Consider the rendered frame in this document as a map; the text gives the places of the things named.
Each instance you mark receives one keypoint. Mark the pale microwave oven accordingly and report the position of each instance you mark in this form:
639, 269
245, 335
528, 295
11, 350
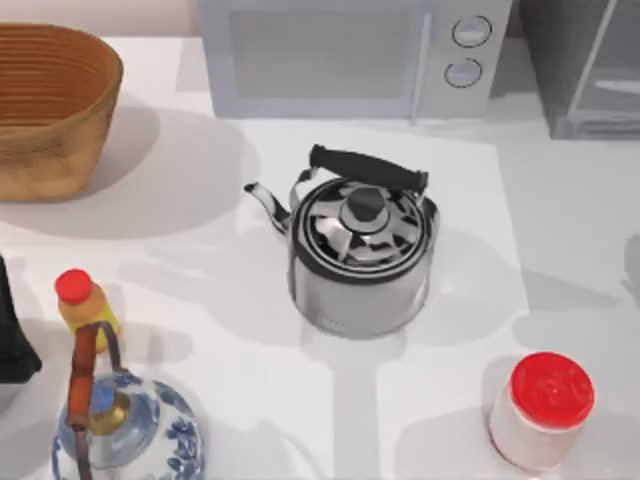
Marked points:
320, 55

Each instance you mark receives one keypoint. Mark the round microwave knob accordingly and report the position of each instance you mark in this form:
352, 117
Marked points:
463, 73
472, 30

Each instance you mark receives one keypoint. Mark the yellow bottle with red cap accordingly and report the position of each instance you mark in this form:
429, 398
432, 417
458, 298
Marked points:
87, 307

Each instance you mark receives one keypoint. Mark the blue and white porcelain teapot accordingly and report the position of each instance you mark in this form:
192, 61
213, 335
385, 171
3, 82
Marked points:
130, 430

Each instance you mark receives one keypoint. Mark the white jar with red lid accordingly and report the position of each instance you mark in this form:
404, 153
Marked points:
542, 410

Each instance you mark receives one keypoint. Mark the brown wicker basket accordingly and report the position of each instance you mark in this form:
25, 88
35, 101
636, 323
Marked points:
55, 135

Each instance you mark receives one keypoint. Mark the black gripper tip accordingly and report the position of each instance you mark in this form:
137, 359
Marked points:
12, 335

